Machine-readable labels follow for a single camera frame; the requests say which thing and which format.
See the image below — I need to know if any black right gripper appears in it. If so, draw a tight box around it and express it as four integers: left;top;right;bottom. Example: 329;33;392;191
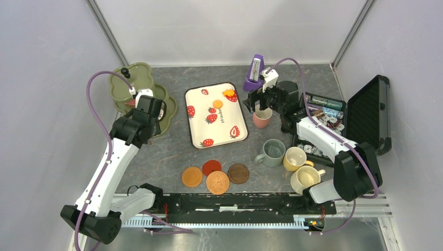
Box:
242;80;285;115

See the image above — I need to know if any pink cake slice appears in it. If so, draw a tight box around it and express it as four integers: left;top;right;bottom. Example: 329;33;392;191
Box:
125;99;135;107

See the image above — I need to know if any round orange biscuit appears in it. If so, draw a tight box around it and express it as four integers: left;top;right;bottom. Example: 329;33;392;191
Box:
213;100;223;109

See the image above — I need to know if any light brown round coaster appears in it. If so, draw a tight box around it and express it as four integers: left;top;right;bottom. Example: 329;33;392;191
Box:
181;166;203;188

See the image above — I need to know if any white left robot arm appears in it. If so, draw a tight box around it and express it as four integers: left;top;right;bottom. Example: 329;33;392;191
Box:
61;95;167;244

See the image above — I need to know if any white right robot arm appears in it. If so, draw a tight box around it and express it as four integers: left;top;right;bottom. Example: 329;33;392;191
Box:
243;81;382;213

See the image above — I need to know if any pink ceramic mug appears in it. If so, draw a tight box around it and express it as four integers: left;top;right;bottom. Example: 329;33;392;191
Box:
252;105;273;129

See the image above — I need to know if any purple metronome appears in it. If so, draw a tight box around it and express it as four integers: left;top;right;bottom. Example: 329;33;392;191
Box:
243;54;264;92

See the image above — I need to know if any grey ceramic mug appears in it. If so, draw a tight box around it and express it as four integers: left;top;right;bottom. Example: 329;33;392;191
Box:
253;139;286;167

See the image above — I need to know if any green tiered dessert stand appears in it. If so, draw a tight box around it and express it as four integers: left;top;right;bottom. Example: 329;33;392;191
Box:
108;62;178;138

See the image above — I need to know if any strawberry print serving tray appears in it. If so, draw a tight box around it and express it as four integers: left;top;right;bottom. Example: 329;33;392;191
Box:
184;82;249;150

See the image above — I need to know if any yellow ceramic mug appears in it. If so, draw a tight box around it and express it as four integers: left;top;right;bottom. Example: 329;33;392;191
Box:
283;146;314;172

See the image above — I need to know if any dark brown round coaster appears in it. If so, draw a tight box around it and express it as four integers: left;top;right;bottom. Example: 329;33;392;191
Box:
227;163;249;185

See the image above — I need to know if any red round coaster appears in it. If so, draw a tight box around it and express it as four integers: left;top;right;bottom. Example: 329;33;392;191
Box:
202;159;222;176

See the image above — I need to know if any cream ceramic mug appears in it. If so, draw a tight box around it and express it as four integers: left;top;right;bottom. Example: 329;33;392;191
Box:
290;166;326;195

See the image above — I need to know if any woven round coaster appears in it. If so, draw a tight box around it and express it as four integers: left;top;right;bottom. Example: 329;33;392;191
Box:
206;171;230;195

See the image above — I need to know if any open black case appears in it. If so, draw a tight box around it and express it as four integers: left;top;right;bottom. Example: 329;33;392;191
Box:
299;75;392;155

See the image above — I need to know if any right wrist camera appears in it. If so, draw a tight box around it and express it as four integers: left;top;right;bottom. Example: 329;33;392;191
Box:
260;67;278;92

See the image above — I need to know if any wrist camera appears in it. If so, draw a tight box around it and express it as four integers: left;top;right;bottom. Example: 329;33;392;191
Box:
260;67;278;92
129;87;154;107

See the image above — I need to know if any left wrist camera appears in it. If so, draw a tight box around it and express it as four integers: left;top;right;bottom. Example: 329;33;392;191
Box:
129;87;154;107

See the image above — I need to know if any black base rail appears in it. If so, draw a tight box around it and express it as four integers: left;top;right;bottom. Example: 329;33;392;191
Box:
149;192;337;224

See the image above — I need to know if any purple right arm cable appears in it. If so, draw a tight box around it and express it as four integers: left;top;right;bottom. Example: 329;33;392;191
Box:
265;57;380;236

